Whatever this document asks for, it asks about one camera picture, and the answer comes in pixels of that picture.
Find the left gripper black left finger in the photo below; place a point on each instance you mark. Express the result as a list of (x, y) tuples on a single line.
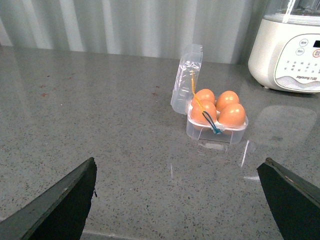
[(59, 213)]

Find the white soy milk maker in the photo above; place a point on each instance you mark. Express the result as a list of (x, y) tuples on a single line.
[(286, 51)]

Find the brown egg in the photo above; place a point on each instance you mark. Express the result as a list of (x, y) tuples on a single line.
[(233, 114), (204, 94), (197, 116), (226, 98)]

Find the brown egg back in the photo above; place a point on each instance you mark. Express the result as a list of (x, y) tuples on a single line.
[(233, 114)]

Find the grey curtain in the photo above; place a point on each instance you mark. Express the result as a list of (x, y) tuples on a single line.
[(226, 29)]

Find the brown egg front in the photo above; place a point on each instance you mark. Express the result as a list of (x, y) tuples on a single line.
[(226, 98)]

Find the teal rubber band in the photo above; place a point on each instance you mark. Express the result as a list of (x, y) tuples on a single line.
[(209, 119)]

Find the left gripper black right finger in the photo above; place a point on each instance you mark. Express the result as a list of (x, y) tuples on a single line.
[(293, 201)]

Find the clear plastic egg box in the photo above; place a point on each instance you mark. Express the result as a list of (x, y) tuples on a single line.
[(182, 96)]

